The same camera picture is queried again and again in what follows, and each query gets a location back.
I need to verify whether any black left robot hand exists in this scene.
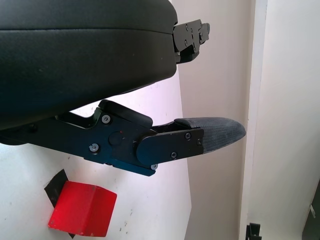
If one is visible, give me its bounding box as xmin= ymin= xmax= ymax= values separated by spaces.
xmin=0 ymin=0 xmax=247 ymax=177

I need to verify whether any red cube block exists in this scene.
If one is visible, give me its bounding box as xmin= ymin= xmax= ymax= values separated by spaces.
xmin=48 ymin=181 xmax=118 ymax=238

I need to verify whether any black tape marker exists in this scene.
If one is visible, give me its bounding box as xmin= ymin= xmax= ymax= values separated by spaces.
xmin=44 ymin=169 xmax=78 ymax=239

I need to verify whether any dark grey panel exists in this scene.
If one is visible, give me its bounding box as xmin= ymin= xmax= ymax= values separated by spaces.
xmin=301 ymin=194 xmax=320 ymax=240

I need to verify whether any black bracket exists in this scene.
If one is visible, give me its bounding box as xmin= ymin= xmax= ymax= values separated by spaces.
xmin=246 ymin=223 xmax=262 ymax=240

